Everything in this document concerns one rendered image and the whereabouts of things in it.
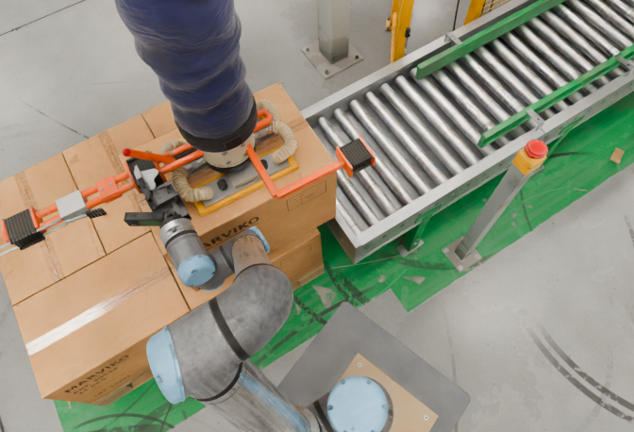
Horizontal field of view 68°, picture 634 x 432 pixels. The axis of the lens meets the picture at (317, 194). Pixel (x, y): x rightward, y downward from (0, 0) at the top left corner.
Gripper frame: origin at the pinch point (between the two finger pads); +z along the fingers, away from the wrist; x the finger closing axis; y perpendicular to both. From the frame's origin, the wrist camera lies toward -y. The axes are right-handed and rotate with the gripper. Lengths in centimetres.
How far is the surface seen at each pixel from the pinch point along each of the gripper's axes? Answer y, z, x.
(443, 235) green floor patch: 111, -36, -120
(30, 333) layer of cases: -70, 5, -65
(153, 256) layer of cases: -17, 9, -65
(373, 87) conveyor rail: 107, 30, -64
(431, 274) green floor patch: 93, -50, -120
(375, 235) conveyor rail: 64, -34, -61
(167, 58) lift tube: 20.4, -8.6, 43.4
